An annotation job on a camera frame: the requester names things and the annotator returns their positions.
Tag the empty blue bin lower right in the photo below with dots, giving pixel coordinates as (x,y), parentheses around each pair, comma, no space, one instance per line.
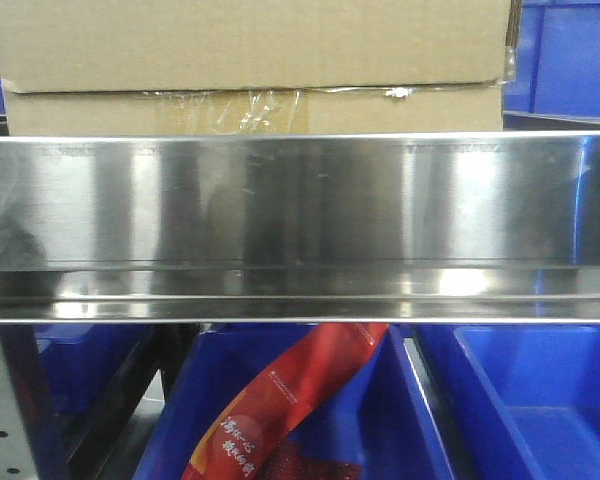
(526,399)

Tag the blue bin lower left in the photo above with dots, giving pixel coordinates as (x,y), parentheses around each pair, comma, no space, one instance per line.
(80,359)

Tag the red snack bag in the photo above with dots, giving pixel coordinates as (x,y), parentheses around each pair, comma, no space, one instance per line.
(280,397)

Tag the stainless steel shelf rail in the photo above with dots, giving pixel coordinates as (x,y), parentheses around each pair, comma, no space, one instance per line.
(492,227)

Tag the blue bin with red bag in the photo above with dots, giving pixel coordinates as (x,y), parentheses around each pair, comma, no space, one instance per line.
(378,426)

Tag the brown cardboard carton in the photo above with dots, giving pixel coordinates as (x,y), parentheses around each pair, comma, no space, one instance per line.
(89,68)

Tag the blue bin upper right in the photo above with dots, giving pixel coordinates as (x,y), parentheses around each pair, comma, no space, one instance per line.
(558,60)

